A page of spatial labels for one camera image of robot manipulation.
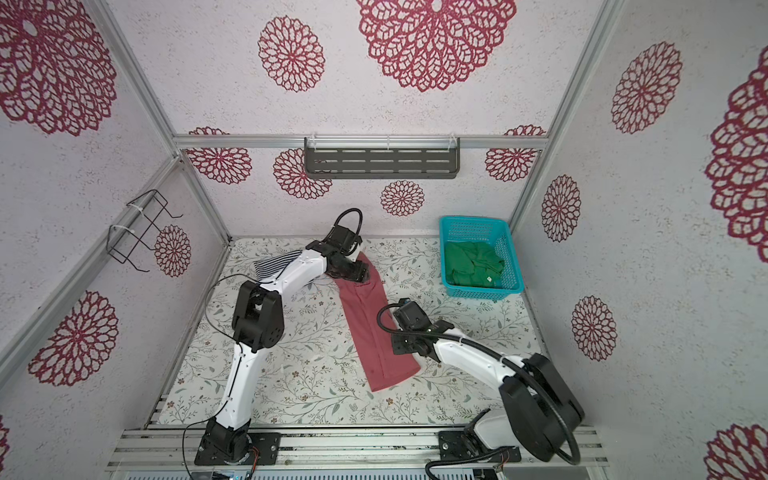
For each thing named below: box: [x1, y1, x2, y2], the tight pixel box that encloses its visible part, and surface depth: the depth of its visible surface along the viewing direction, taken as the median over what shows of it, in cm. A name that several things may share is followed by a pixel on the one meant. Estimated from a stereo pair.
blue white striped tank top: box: [253, 249, 303, 281], surface depth 112 cm
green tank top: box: [445, 242, 505, 287], surface depth 108 cm
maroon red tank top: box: [334, 252, 421, 392], surface depth 94 cm
